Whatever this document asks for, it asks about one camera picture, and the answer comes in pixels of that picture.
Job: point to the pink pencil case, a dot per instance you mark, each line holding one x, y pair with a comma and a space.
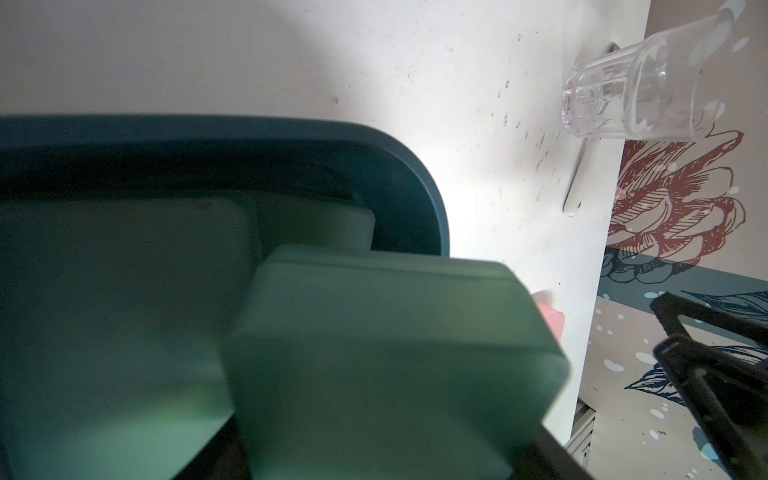
554, 318

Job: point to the green pencil case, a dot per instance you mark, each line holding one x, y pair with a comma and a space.
284, 219
379, 365
113, 310

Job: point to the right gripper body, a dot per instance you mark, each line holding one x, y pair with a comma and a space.
726, 396

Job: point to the clear measuring cup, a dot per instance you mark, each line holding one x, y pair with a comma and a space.
667, 87

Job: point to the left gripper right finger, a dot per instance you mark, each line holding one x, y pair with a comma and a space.
543, 458

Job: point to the dark teal storage box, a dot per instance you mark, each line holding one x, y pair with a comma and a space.
69, 154

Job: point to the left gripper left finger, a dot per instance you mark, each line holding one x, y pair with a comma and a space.
223, 457

